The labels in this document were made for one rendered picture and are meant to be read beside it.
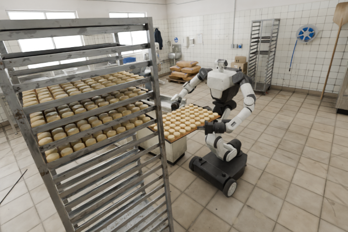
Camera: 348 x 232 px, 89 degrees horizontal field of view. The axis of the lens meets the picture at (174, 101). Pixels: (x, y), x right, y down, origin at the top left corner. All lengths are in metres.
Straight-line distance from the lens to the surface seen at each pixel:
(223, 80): 1.74
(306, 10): 5.47
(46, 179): 1.00
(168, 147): 2.43
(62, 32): 0.87
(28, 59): 0.86
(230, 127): 1.44
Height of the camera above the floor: 1.76
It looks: 22 degrees down
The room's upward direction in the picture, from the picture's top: 4 degrees counter-clockwise
